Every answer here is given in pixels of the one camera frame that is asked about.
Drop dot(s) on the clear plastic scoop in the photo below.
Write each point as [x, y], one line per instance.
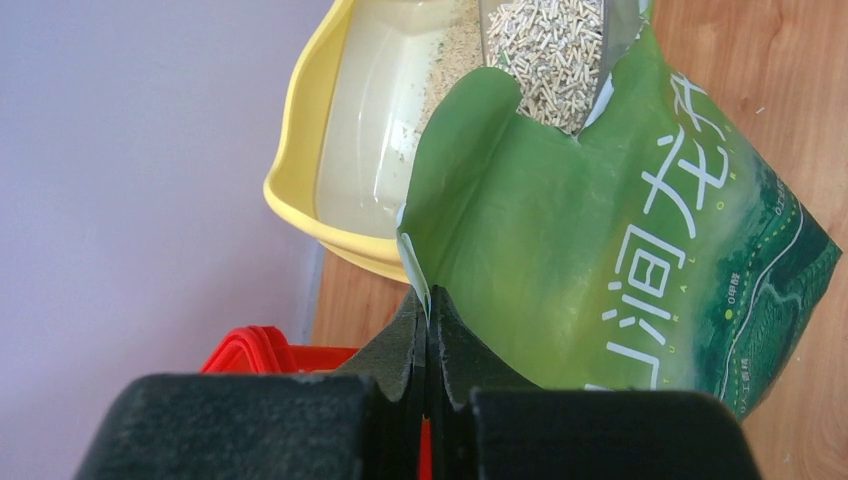
[561, 52]

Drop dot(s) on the yellow litter box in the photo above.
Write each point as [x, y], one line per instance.
[359, 97]

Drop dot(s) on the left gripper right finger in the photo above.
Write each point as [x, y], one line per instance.
[489, 422]

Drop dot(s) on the green litter bag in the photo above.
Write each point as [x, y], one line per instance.
[655, 250]

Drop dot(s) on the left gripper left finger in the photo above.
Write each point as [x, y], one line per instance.
[360, 421]

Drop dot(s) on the red plastic basket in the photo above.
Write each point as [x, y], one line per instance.
[265, 350]

